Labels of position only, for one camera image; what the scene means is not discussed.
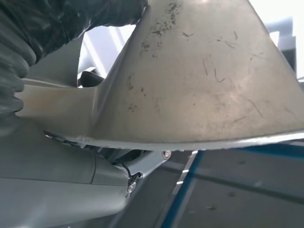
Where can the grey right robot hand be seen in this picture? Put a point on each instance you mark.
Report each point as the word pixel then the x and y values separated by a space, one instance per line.
pixel 47 182

